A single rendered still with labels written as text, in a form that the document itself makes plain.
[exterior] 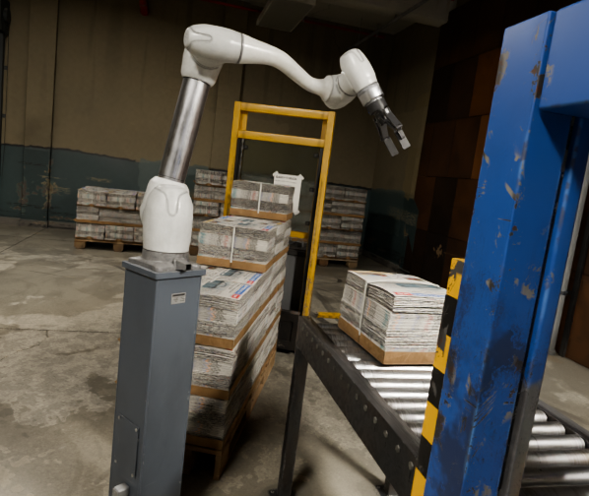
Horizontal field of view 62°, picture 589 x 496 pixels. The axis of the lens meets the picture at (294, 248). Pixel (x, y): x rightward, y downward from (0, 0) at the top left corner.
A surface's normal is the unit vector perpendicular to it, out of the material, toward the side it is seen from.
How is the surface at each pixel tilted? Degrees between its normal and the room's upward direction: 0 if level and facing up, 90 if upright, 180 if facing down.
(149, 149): 90
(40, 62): 90
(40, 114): 90
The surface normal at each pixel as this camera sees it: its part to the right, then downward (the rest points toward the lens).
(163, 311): 0.76, 0.18
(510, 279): 0.24, 0.17
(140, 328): -0.64, 0.04
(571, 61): -0.96, -0.08
